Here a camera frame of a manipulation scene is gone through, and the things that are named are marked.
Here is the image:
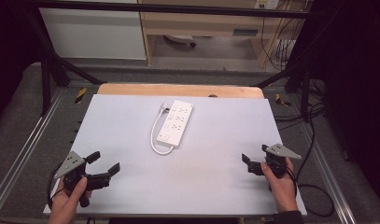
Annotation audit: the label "person's left hand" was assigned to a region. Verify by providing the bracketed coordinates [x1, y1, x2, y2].
[48, 176, 93, 224]

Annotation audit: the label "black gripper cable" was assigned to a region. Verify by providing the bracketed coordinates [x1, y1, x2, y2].
[46, 161, 67, 210]
[284, 102, 336, 218]

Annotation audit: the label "white power strip cable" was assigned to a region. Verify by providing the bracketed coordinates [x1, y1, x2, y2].
[150, 106, 176, 156]

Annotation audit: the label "black floor cables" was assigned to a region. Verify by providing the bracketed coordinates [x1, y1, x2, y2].
[273, 78, 328, 132]

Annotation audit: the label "white cabinet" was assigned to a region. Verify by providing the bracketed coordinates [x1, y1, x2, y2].
[38, 7, 148, 61]

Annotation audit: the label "white power strip under desk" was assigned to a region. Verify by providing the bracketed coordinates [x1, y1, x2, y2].
[163, 34, 197, 49]

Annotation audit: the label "black frame crossbar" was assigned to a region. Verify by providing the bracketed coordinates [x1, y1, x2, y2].
[22, 0, 313, 20]

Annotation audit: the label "person's right hand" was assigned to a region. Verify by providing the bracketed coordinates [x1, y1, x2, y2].
[260, 157, 300, 214]

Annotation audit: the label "wooden desk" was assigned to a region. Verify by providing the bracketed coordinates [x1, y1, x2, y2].
[137, 0, 313, 68]

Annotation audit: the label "white wall sockets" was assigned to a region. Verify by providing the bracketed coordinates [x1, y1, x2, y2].
[254, 0, 280, 10]

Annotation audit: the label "yellow black floor tape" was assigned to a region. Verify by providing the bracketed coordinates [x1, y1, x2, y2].
[274, 92, 292, 107]
[74, 87, 89, 105]

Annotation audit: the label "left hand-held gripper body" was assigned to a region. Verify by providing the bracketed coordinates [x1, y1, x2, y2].
[53, 150, 112, 208]

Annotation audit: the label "aluminium floor rail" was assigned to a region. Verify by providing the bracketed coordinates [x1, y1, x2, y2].
[298, 124, 358, 224]
[0, 87, 67, 216]

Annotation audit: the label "white table board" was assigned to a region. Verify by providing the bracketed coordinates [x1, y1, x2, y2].
[42, 93, 307, 217]

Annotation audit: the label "black metal stand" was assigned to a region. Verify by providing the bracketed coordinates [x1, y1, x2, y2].
[254, 18, 322, 123]
[22, 6, 107, 117]

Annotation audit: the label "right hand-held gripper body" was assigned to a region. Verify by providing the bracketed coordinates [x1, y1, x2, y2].
[246, 143, 303, 180]

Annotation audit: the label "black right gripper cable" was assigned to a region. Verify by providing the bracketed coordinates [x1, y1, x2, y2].
[284, 102, 336, 218]

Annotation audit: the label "hanging black cables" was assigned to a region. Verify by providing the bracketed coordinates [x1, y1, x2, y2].
[260, 0, 303, 71]

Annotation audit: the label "wooden table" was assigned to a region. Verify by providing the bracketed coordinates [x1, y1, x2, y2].
[96, 82, 265, 100]

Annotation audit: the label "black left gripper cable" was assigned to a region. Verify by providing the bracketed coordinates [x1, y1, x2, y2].
[46, 161, 67, 210]

